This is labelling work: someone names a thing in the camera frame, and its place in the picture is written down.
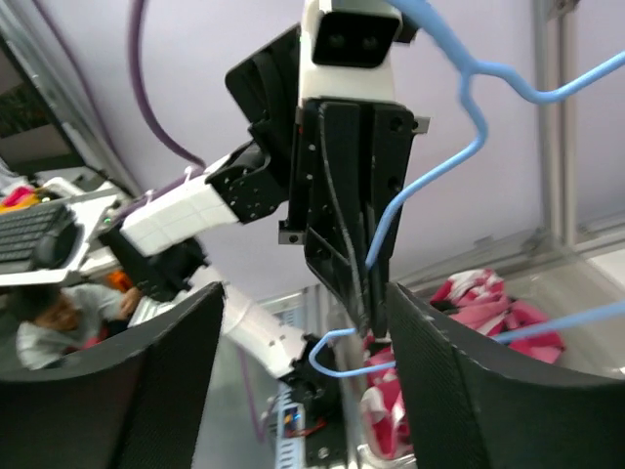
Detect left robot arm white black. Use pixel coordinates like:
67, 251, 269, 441
103, 14, 416, 333

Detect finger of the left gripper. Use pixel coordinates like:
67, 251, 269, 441
365, 107, 413, 337
305, 100, 370, 332

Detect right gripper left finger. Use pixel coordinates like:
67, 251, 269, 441
1, 282, 225, 469

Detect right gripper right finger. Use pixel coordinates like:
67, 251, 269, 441
387, 283, 624, 468

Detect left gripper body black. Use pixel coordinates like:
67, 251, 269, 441
277, 97, 431, 260

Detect light blue wire hanger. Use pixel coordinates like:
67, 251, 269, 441
308, 0, 625, 380

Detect pink camouflage trousers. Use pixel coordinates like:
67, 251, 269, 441
360, 269, 547, 468

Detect black keyboard on tray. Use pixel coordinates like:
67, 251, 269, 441
1, 203, 84, 275

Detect left aluminium frame post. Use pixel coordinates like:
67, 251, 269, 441
388, 1, 624, 298

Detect person in grey shirt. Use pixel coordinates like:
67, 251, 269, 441
8, 283, 142, 370

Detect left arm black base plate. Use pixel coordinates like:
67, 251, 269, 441
304, 420, 348, 468

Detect grey slotted cable duct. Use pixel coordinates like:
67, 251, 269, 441
274, 383, 306, 469

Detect clear plastic bin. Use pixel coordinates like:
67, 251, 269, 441
342, 250, 624, 468

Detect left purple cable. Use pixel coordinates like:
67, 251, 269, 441
28, 0, 265, 441

